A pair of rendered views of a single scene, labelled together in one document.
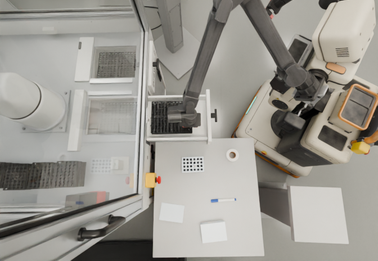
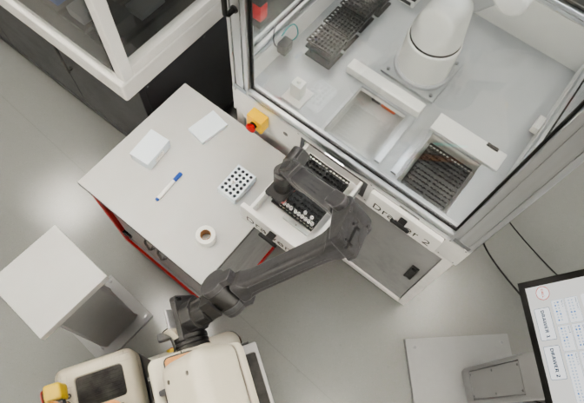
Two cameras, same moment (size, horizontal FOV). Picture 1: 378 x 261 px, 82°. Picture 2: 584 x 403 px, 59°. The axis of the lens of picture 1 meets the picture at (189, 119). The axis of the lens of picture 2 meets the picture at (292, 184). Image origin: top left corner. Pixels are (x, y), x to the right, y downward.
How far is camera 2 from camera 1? 1.01 m
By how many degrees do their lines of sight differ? 34
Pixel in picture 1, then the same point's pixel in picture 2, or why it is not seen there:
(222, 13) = (335, 195)
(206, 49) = (322, 188)
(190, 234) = (169, 129)
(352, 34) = (195, 355)
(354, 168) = not seen: outside the picture
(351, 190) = not seen: outside the picture
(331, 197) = (45, 313)
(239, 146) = (207, 258)
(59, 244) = not seen: outside the picture
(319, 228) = (36, 264)
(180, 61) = (436, 370)
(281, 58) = (246, 273)
